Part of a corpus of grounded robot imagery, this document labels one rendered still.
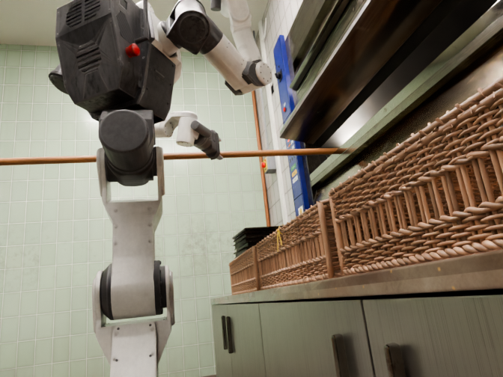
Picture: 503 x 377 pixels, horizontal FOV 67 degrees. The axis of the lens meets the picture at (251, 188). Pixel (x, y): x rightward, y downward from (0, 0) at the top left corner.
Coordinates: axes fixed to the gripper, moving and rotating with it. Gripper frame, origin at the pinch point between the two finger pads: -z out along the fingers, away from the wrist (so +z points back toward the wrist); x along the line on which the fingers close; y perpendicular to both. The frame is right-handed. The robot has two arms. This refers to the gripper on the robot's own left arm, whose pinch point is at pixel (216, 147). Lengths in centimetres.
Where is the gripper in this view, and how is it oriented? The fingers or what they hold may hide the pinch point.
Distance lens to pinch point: 163.1
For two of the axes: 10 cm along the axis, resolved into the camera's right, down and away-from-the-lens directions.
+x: 1.1, 9.6, -2.7
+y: 9.1, -2.1, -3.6
